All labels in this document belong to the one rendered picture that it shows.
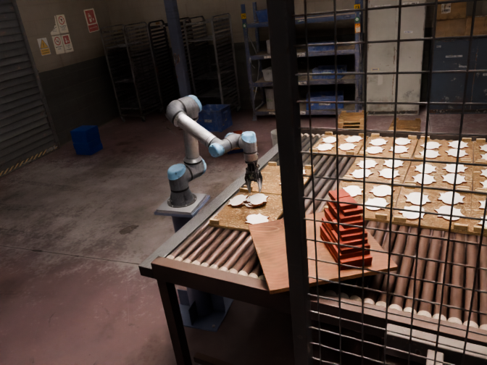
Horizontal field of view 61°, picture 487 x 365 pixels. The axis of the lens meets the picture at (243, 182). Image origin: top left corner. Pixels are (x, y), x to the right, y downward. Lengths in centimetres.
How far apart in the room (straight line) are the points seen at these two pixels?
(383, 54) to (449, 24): 97
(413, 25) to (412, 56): 44
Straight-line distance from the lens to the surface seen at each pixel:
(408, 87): 710
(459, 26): 714
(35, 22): 779
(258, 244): 184
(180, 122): 235
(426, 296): 179
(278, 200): 241
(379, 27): 695
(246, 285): 177
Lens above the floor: 204
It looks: 24 degrees down
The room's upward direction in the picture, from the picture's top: 7 degrees counter-clockwise
